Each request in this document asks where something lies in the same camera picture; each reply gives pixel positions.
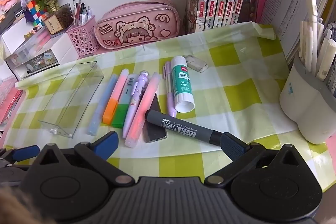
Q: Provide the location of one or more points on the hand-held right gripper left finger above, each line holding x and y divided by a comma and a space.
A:
107, 142

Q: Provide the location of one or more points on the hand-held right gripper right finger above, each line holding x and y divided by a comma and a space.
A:
231, 145

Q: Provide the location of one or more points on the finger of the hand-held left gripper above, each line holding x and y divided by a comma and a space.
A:
25, 153
10, 165

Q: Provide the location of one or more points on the teal green highlighter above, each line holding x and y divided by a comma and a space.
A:
122, 115

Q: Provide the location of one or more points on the pale blue highlighter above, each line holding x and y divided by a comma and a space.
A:
102, 106

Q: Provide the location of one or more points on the purple cartoon pen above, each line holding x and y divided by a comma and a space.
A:
134, 106

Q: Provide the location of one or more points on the pink lilac highlighter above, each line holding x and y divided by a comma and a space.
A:
143, 111

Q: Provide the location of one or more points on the pink orange highlighter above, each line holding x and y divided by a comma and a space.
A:
115, 95

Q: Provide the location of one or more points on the black pencil lead case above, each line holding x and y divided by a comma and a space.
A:
155, 133

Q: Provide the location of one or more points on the grey whiteboard marker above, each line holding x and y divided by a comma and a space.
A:
178, 127

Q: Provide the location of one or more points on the clear plastic tray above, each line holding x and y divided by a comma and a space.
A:
71, 98

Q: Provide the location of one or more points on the purple mechanical pencil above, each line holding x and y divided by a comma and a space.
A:
171, 100

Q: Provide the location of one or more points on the white green glue stick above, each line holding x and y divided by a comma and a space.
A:
182, 82

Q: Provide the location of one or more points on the pink stationery box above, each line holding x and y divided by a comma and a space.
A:
9, 103

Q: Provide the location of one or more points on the green checkered tablecloth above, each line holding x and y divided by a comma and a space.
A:
236, 98

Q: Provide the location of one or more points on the white pen cup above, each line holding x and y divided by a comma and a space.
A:
307, 108

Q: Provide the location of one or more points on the white eraser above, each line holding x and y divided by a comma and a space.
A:
197, 63

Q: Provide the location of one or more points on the clear plastic drawer box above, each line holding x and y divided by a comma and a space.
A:
31, 56

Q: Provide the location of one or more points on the white drawer unit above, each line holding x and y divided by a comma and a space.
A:
65, 48

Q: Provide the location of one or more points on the pink perforated pen basket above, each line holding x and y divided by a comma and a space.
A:
84, 40

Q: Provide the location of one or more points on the pink cartoon pencil case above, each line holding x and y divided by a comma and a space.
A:
136, 27

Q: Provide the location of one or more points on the small yellow figurine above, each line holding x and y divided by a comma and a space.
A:
34, 33

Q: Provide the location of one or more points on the small framed calligraphy sign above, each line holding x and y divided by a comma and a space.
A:
52, 25

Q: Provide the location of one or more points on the clear glass planter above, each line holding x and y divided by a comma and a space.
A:
64, 18

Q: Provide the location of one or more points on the black box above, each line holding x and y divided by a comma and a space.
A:
11, 16

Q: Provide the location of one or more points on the colourful puzzle cube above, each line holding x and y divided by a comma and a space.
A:
36, 14

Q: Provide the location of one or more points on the bunch of white pens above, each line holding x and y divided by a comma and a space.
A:
311, 16

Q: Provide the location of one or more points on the stack of printed papers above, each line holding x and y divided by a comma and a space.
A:
286, 3

